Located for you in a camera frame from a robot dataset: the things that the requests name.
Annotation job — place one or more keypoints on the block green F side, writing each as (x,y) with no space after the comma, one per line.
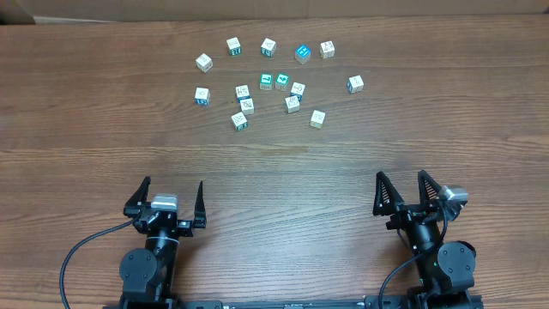
(239,121)

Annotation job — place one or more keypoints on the blue top block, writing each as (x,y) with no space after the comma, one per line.
(303,54)

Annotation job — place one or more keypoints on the umbrella block blue side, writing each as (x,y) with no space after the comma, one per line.
(298,90)

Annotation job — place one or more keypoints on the block green R side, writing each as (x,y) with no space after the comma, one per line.
(234,46)

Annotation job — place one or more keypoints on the green top 4 block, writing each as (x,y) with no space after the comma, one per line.
(282,81)

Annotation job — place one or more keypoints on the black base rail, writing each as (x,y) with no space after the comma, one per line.
(369,302)

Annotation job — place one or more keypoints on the block blue T side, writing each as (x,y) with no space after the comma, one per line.
(355,84)

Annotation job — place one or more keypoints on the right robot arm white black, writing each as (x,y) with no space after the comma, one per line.
(446,270)

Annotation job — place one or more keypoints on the block blue D side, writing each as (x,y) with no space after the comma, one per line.
(202,96)

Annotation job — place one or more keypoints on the block green J side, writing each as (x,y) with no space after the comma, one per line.
(268,47)

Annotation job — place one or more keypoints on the block green R number five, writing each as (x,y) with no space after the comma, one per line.
(292,104)

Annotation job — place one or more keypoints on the cardboard backdrop wall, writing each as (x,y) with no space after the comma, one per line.
(57,11)

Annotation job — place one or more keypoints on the block plain centre lower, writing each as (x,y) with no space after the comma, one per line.
(247,106)

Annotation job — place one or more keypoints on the block top left plain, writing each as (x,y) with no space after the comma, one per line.
(204,63)

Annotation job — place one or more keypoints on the block yellow C side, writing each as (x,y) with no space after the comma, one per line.
(317,119)

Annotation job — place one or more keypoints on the green top L block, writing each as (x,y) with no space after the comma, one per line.
(266,81)

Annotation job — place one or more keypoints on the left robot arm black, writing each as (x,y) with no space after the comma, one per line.
(148,272)

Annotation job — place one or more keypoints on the block yellow O side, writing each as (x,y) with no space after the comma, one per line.
(327,49)

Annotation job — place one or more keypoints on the block plain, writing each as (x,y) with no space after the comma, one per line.
(204,63)
(247,106)

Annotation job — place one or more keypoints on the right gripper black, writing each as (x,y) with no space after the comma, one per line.
(412,215)

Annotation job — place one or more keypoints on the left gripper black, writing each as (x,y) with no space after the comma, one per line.
(162,219)

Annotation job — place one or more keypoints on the block blue side centre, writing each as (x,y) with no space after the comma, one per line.
(242,92)

